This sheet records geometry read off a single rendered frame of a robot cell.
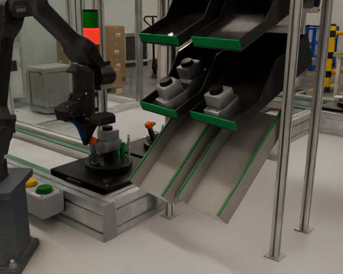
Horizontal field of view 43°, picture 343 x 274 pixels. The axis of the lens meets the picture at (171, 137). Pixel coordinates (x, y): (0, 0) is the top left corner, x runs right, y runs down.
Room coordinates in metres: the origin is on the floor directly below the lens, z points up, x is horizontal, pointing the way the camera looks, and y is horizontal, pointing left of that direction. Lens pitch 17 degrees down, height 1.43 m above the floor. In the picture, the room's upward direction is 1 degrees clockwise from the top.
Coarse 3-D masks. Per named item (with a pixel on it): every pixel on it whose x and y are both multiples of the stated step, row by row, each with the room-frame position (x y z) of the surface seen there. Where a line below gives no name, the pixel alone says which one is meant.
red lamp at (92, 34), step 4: (84, 28) 1.42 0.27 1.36; (88, 28) 1.41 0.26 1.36; (92, 28) 1.41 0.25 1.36; (96, 28) 1.42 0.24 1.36; (84, 32) 1.42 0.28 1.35; (88, 32) 1.41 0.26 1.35; (92, 32) 1.41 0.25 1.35; (96, 32) 1.42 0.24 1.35; (84, 36) 1.42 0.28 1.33; (88, 36) 1.41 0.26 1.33; (92, 36) 1.41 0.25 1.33; (96, 36) 1.42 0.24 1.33; (92, 40) 1.41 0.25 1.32; (96, 40) 1.42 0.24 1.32
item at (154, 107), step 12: (192, 48) 1.15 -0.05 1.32; (204, 48) 1.18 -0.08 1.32; (180, 60) 1.12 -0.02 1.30; (204, 60) 1.18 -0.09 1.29; (216, 60) 1.02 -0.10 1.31; (216, 72) 1.02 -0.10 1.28; (204, 84) 1.00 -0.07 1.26; (156, 96) 1.07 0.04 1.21; (192, 96) 0.98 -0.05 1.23; (144, 108) 1.03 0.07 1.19; (156, 108) 0.99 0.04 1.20; (180, 108) 0.95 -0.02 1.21; (192, 108) 0.98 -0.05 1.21
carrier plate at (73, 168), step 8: (80, 160) 1.28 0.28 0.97; (136, 160) 1.28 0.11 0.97; (56, 168) 1.21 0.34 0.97; (64, 168) 1.21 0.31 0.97; (72, 168) 1.21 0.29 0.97; (80, 168) 1.21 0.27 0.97; (56, 176) 1.19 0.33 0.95; (64, 176) 1.17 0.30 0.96; (72, 176) 1.15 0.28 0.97; (80, 176) 1.15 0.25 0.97; (88, 176) 1.15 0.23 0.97; (96, 176) 1.15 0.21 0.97; (104, 176) 1.15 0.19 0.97; (112, 176) 1.15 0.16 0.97; (120, 176) 1.15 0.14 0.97; (128, 176) 1.15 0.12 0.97; (88, 184) 1.10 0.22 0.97; (96, 184) 1.09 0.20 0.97; (104, 184) 1.09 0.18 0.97; (112, 184) 1.09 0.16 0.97; (120, 184) 1.10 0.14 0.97; (104, 192) 1.06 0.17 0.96
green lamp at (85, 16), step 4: (84, 12) 1.41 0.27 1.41; (88, 12) 1.41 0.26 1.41; (92, 12) 1.41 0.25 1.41; (96, 12) 1.42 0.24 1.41; (84, 16) 1.42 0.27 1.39; (88, 16) 1.41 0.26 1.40; (92, 16) 1.41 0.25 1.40; (96, 16) 1.42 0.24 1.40; (84, 20) 1.42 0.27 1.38; (88, 20) 1.41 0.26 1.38; (92, 20) 1.41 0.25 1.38; (96, 20) 1.42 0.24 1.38; (84, 24) 1.42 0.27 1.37; (88, 24) 1.41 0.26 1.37; (92, 24) 1.41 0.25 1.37; (96, 24) 1.42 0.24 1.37
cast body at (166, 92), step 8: (160, 80) 0.99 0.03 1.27; (168, 80) 0.98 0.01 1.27; (176, 80) 0.99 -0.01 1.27; (160, 88) 0.98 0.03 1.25; (168, 88) 0.97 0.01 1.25; (176, 88) 0.98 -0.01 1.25; (160, 96) 1.00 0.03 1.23; (168, 96) 0.97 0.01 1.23; (176, 96) 0.98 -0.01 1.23; (184, 96) 0.99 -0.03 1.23; (160, 104) 0.99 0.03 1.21; (168, 104) 0.97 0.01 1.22; (176, 104) 0.99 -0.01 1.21
